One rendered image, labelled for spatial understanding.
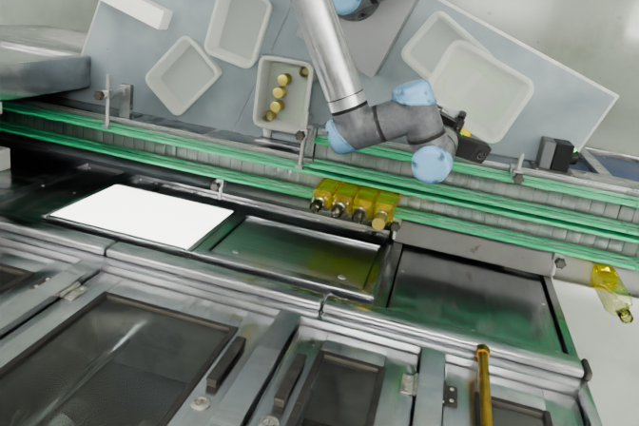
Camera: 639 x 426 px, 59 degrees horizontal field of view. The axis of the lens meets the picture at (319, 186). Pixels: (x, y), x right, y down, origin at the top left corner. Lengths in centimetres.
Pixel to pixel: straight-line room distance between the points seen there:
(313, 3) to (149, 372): 74
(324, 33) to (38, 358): 79
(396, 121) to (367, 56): 62
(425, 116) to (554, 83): 77
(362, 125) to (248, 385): 52
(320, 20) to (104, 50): 118
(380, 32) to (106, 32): 96
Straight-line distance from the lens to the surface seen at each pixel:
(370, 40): 168
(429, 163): 108
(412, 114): 108
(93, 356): 117
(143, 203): 175
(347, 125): 110
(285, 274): 138
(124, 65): 209
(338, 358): 120
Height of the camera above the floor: 251
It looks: 69 degrees down
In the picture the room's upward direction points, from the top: 138 degrees counter-clockwise
